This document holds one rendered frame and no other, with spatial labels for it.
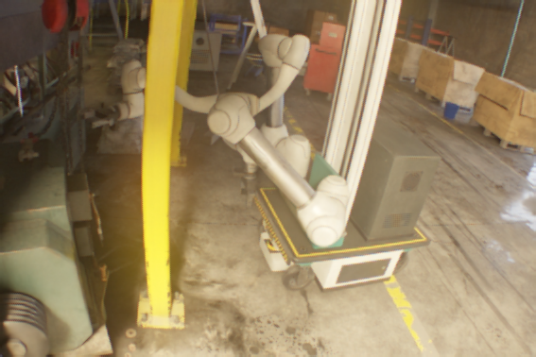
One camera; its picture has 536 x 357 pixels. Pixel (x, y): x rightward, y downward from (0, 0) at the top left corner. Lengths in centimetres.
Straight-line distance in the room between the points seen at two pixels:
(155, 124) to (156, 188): 25
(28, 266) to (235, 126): 91
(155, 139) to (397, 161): 113
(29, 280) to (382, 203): 160
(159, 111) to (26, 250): 63
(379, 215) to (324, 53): 403
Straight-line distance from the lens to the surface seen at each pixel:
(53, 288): 108
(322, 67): 575
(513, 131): 688
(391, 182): 190
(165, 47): 122
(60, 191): 114
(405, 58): 1036
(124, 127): 340
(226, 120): 142
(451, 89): 841
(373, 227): 201
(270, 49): 201
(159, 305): 181
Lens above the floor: 144
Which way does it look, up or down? 27 degrees down
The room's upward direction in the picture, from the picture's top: 10 degrees clockwise
